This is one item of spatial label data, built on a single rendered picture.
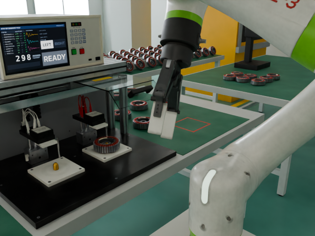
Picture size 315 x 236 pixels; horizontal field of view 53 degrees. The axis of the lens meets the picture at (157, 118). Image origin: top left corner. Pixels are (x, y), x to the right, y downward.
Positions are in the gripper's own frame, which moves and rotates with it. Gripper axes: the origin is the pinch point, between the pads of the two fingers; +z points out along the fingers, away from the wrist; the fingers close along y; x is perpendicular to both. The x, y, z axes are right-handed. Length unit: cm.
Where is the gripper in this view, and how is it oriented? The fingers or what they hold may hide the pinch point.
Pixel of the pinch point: (161, 131)
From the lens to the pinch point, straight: 73.9
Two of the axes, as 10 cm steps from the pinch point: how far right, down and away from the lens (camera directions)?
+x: -9.6, -1.7, 2.3
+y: 2.1, 1.3, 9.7
